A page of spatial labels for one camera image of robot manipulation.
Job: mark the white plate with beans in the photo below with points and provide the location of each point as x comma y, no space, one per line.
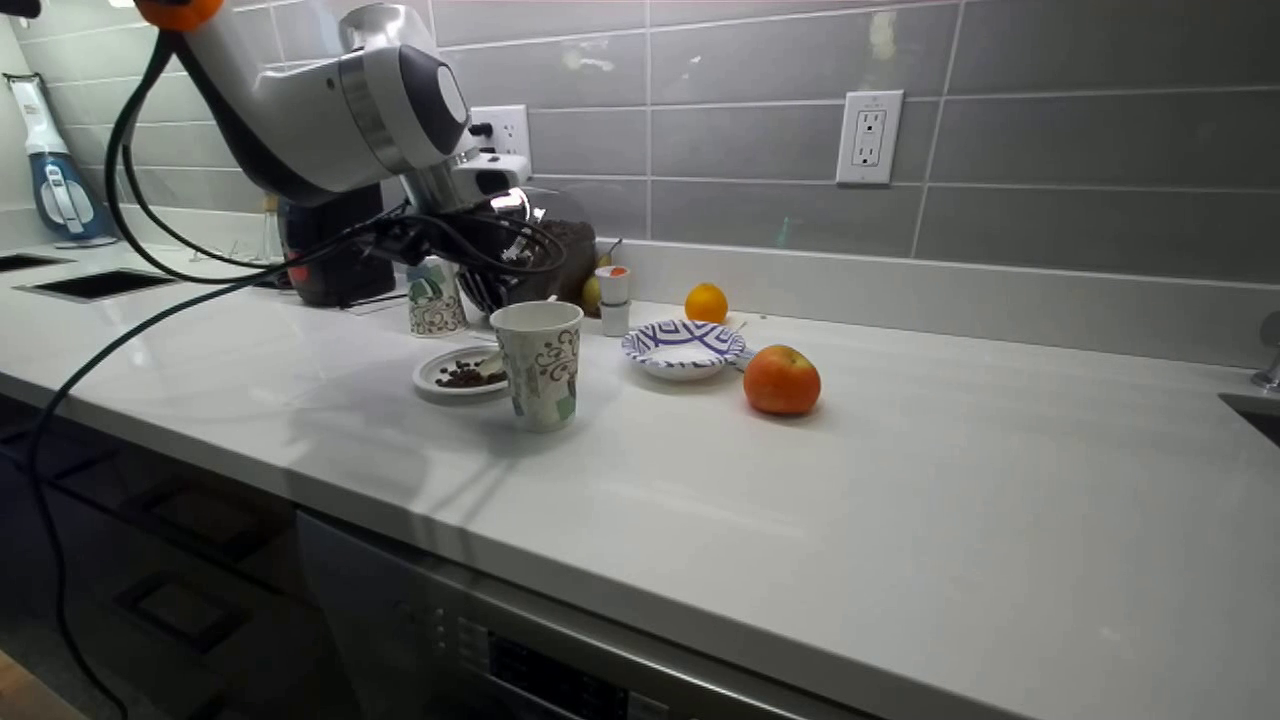
461,372

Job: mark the white wall outlet near jar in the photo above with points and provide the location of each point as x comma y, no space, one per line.
502,135

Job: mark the upside-down patterned paper cup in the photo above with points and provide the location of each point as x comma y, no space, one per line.
432,297

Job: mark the upright patterned paper cup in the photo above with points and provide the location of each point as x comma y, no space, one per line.
543,352

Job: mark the blue dish soap bottle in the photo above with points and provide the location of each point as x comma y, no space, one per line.
60,199

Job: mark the small orange fruit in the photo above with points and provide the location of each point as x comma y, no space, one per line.
707,302

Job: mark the blue patterned small bowl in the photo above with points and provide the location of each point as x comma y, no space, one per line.
681,348

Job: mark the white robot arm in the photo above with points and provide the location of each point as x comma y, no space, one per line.
367,149

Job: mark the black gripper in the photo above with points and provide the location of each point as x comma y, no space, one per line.
502,251

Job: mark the red orange tomato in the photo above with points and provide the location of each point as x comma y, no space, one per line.
781,383

